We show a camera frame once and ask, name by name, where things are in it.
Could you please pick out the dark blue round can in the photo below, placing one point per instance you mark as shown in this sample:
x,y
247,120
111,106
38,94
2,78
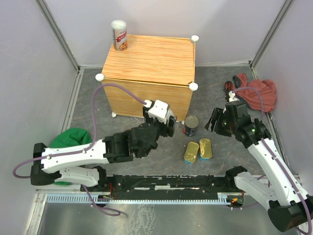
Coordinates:
x,y
191,124

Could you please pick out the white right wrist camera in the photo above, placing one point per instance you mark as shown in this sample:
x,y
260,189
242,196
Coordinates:
x,y
232,97

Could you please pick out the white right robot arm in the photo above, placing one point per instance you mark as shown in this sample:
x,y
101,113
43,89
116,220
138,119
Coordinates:
x,y
287,203

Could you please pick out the red cloth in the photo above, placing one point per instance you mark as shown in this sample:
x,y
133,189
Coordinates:
x,y
266,89

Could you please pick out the gold rectangular tin left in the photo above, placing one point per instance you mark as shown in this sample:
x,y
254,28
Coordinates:
x,y
191,152

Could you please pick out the wooden cube cabinet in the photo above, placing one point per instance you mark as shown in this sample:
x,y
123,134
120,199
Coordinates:
x,y
155,68

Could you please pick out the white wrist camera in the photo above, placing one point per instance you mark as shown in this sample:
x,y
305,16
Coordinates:
x,y
232,97
157,109

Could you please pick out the green cloth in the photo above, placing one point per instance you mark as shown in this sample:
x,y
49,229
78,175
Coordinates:
x,y
71,137

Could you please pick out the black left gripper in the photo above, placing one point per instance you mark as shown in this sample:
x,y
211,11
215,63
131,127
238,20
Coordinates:
x,y
167,130

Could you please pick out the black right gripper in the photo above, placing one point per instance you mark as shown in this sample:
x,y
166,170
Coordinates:
x,y
215,116

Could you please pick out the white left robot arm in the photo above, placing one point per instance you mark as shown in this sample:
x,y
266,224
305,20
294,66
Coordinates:
x,y
82,164

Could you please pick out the tall white-lid can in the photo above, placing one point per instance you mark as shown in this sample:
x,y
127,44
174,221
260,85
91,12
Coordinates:
x,y
171,114
119,33

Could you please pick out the gold rectangular tin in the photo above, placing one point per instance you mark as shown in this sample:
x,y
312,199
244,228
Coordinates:
x,y
205,149
191,152

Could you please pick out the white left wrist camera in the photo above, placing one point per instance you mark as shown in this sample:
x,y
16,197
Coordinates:
x,y
157,109

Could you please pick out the light blue cable duct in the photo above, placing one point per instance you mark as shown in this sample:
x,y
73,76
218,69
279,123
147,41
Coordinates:
x,y
83,198

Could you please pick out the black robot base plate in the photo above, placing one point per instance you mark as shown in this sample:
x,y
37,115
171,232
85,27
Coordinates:
x,y
165,187

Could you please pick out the gold rectangular tin right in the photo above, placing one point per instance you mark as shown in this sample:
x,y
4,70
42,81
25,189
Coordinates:
x,y
205,149

